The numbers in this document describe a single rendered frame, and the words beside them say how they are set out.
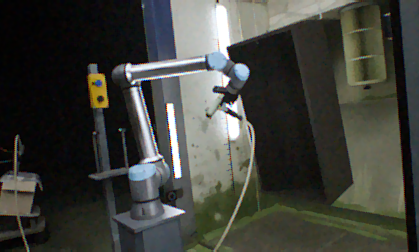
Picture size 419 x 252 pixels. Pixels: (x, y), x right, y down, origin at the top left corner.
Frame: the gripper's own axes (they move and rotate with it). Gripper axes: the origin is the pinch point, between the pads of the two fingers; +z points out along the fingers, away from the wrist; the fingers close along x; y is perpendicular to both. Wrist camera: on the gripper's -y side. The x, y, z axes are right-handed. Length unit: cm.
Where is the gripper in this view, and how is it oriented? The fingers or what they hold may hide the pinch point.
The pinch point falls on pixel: (220, 106)
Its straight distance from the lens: 198.9
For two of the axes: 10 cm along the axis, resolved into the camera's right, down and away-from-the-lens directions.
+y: 8.6, 5.1, -0.7
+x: 4.5, -6.8, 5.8
